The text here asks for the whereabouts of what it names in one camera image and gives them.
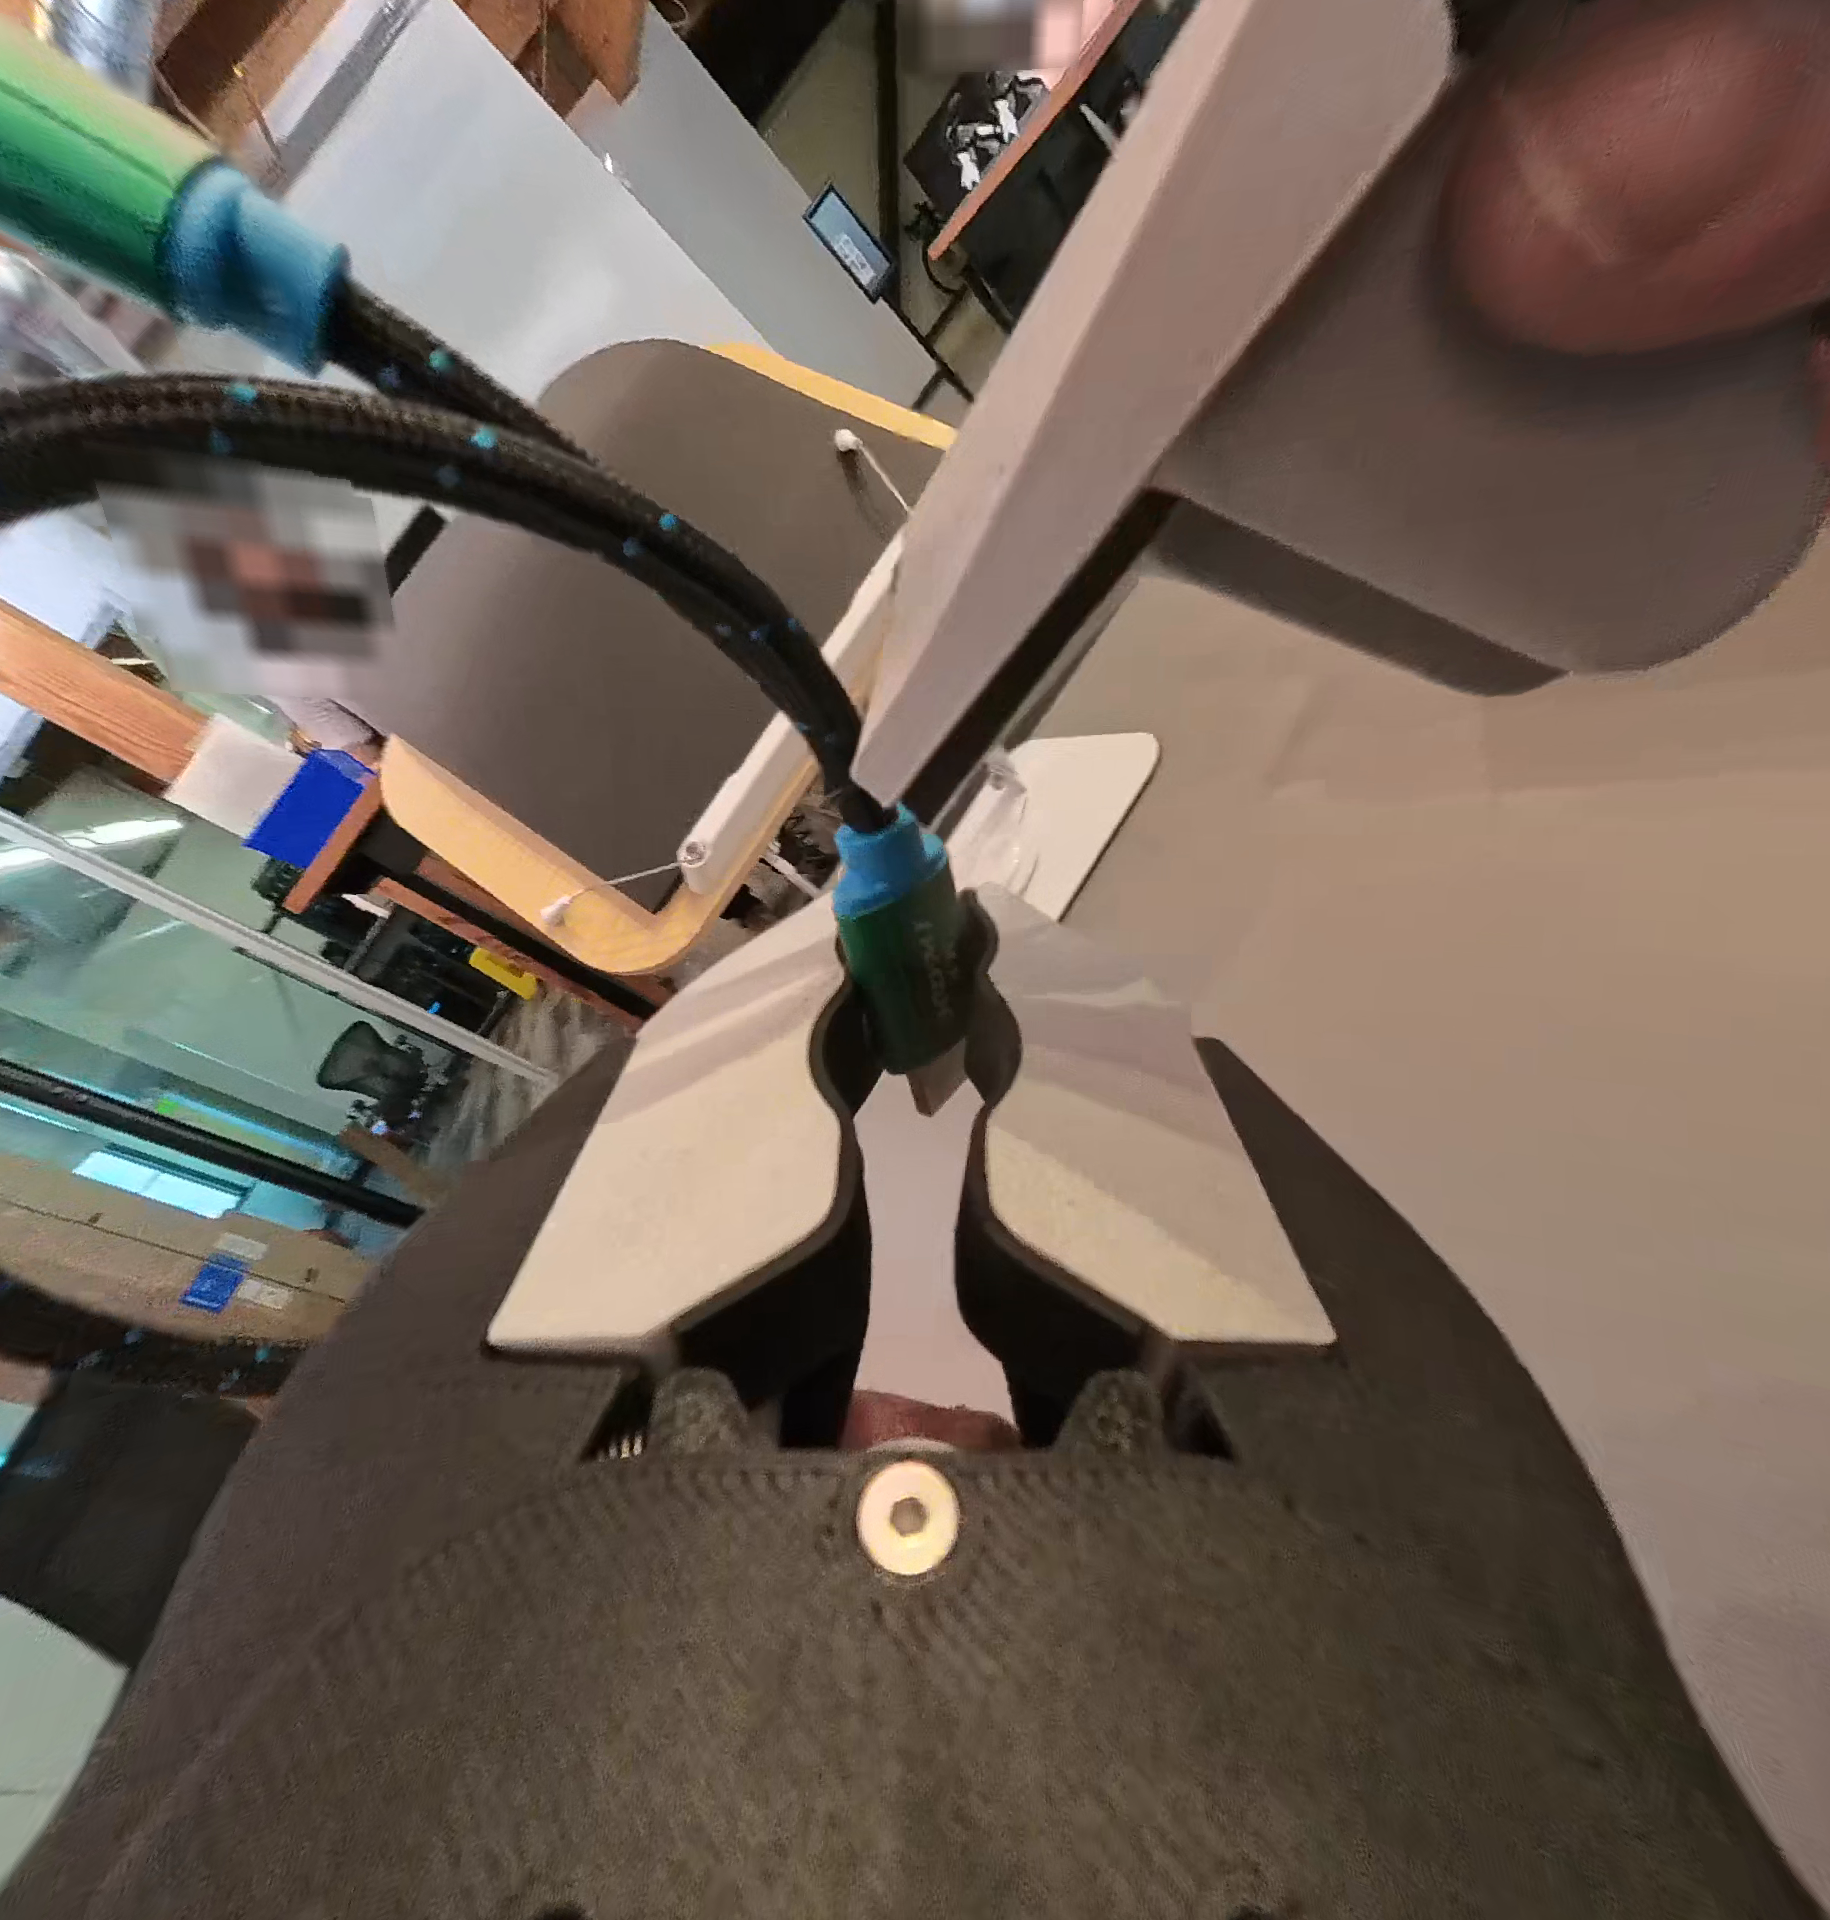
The grey panel with wooden rim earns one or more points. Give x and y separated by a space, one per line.
617 602

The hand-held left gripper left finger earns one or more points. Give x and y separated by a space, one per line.
691 1185

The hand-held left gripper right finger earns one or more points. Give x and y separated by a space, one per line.
1158 1185

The person's right hand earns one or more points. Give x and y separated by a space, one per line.
1695 165

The black office chair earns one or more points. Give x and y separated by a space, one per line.
376 1059

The cardboard box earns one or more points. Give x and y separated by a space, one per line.
136 1246

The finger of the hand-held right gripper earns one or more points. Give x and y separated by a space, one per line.
1158 331

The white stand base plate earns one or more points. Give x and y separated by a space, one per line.
1080 812

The small black screen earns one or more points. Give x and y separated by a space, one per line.
850 241

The blue box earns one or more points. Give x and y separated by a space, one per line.
323 817

